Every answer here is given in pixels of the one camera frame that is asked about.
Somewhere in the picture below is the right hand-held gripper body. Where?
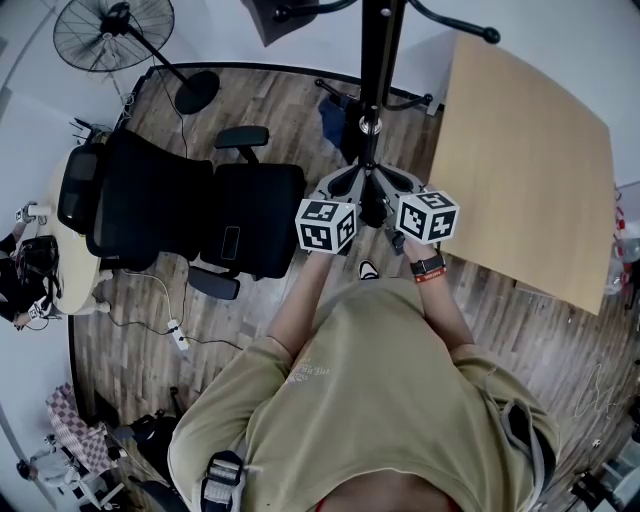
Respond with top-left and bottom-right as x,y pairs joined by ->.
373,163 -> 460,257

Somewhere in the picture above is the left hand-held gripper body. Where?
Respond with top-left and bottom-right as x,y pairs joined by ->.
294,163 -> 370,257

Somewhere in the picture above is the black metal coat rack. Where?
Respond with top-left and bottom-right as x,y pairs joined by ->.
272,0 -> 501,169

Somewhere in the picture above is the person's left forearm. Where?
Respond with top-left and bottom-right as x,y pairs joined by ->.
266,248 -> 352,351

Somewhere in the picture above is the person's right forearm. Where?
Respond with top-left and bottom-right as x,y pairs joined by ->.
403,238 -> 477,354

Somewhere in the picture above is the black wrist watch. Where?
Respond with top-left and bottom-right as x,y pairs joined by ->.
410,253 -> 446,277

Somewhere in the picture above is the dark blue cloth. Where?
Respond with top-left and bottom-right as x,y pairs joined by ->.
318,93 -> 359,152

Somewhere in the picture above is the light wooden table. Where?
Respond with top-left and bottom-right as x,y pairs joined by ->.
428,33 -> 618,317

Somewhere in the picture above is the black office chair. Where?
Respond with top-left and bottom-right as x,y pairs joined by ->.
56,124 -> 308,302

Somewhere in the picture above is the olive t-shirt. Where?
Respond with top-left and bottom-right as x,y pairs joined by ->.
167,277 -> 562,512

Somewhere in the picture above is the white power strip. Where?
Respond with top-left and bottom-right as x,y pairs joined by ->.
166,319 -> 191,351

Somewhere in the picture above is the red and white packaging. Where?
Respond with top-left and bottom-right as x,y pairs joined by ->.
610,198 -> 640,297

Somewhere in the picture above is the black router with antennas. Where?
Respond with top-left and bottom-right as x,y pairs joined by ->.
72,116 -> 110,146

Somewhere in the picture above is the beige round table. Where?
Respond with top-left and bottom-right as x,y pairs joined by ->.
48,149 -> 115,317

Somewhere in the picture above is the black bag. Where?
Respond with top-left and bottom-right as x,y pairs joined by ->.
118,410 -> 182,454

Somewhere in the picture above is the black standing fan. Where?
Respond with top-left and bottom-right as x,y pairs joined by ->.
52,0 -> 221,115

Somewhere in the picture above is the checked fabric bag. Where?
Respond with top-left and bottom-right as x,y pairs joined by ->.
45,382 -> 120,474

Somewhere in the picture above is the black floor cable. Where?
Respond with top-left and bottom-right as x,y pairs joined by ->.
97,298 -> 254,352

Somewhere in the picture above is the white power cable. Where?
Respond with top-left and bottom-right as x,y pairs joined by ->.
121,268 -> 175,327

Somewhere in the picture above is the thin white cable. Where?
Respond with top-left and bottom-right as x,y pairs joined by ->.
573,360 -> 622,420

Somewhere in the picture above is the grey shoulder strap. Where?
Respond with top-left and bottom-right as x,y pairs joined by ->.
501,398 -> 558,497

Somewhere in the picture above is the black and grey harness strap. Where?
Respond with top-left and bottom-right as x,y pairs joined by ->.
199,449 -> 247,512

